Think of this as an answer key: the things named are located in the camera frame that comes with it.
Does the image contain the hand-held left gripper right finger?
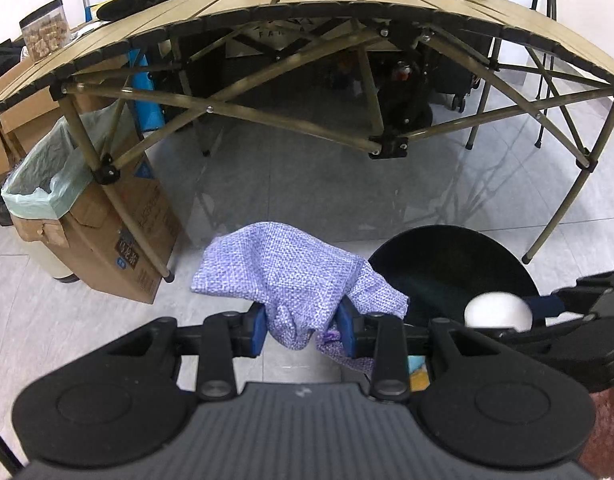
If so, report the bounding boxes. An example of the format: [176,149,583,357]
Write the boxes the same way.
[336,305,518,403]

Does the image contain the blue plastic crate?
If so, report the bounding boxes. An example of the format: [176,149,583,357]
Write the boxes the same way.
[127,47,165,138]

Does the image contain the black trash bin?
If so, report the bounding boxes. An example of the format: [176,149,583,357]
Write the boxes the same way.
[367,225,543,401]

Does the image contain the folding slatted camping table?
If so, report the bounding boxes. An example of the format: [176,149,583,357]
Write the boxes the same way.
[0,0,614,283]

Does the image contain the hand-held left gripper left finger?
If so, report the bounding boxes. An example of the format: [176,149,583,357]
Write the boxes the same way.
[112,305,266,402]

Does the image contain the pale green plastic bag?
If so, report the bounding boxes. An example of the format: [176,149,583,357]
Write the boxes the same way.
[1,105,132,221]

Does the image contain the purple woven cloth pouch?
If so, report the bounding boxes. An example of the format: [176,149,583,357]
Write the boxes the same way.
[190,221,409,373]

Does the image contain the white plush toy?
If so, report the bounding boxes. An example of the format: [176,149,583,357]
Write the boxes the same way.
[464,291,533,332]

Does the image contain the large brown cardboard boxes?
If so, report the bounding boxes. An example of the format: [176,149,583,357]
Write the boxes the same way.
[0,52,112,186]

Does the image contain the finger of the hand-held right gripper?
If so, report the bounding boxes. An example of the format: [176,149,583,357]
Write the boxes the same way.
[504,310,614,393]
[526,269,614,321]

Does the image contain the black clothes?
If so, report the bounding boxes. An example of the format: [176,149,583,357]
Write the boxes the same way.
[0,40,25,81]

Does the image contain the clear snack jar black lid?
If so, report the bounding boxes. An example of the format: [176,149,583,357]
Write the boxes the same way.
[19,0,72,61]

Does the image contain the cardboard box with bag liner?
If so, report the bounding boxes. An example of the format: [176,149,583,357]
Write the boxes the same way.
[2,105,180,306]

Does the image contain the white bucket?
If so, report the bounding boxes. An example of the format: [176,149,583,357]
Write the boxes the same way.
[29,240,78,283]

